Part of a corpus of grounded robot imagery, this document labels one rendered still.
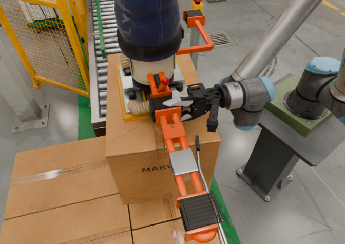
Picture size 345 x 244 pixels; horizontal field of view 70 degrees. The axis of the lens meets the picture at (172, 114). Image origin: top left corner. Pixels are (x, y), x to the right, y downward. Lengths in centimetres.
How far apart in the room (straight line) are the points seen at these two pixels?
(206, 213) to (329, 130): 108
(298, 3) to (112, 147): 76
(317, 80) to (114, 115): 93
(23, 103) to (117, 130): 167
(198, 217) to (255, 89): 45
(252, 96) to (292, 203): 137
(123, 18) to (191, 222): 60
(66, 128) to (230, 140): 149
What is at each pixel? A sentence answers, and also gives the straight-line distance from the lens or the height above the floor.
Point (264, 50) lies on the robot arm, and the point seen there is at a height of 127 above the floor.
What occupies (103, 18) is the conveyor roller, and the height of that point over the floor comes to 54.
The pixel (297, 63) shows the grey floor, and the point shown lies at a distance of 333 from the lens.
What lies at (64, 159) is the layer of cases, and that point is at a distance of 157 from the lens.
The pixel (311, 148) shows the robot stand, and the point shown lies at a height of 75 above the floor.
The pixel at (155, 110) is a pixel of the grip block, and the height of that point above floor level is 122.
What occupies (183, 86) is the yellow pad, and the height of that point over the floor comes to 109.
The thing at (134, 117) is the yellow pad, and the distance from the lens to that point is 92.
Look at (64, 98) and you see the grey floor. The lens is 276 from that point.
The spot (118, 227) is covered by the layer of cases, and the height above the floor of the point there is 54.
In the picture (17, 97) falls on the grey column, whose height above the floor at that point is 32.
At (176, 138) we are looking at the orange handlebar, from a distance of 72.
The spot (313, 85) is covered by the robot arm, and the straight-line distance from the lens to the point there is 134.
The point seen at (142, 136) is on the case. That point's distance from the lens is 88.
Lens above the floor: 177
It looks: 48 degrees down
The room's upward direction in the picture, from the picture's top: straight up
